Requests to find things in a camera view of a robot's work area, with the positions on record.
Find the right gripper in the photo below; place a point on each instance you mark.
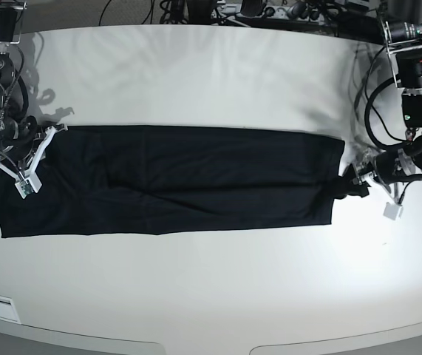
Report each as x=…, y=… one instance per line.
x=22, y=148

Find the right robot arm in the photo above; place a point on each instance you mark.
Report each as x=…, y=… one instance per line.
x=14, y=99

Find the white power strip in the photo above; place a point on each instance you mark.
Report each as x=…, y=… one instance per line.
x=299, y=11

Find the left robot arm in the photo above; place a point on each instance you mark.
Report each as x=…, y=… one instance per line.
x=403, y=46

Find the black T-shirt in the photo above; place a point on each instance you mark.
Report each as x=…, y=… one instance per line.
x=169, y=179

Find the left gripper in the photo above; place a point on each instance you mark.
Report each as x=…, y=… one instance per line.
x=385, y=168

